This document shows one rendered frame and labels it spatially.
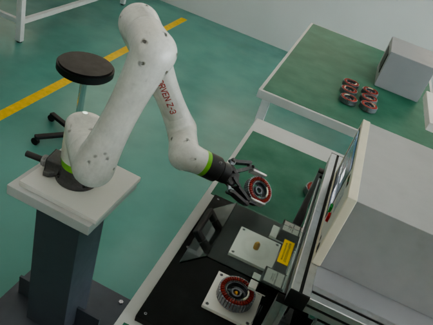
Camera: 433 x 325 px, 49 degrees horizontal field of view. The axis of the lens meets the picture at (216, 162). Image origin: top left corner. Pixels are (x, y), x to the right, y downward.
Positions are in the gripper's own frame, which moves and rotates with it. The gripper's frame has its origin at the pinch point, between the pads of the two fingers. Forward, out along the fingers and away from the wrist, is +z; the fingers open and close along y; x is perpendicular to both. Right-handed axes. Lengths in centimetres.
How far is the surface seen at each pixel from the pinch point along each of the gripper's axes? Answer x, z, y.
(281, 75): -55, 60, -119
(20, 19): -224, -75, -195
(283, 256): 39, -25, 40
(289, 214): -1.7, 17.7, 3.9
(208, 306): 10, -25, 49
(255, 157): -21.2, 14.8, -27.6
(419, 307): 62, -5, 50
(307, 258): 47, -25, 42
